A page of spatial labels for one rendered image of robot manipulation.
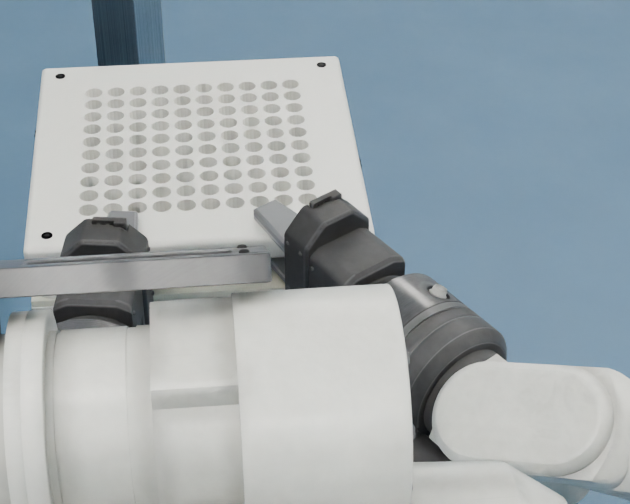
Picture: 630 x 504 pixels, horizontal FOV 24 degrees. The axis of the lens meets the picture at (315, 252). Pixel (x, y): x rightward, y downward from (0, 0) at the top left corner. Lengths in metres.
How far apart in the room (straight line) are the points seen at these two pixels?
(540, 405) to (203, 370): 0.47
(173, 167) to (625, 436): 0.43
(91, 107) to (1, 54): 2.13
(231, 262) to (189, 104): 0.77
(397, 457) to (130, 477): 0.07
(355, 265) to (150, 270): 0.56
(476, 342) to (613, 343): 1.62
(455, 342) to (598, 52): 2.44
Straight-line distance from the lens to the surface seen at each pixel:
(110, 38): 1.74
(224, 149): 1.11
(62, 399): 0.39
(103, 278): 0.39
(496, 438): 0.84
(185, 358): 0.39
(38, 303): 1.05
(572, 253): 2.70
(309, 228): 0.95
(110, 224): 0.96
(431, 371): 0.89
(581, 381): 0.83
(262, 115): 1.14
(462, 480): 0.51
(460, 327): 0.90
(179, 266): 0.39
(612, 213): 2.81
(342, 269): 0.94
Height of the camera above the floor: 1.66
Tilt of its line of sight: 39 degrees down
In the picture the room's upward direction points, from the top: straight up
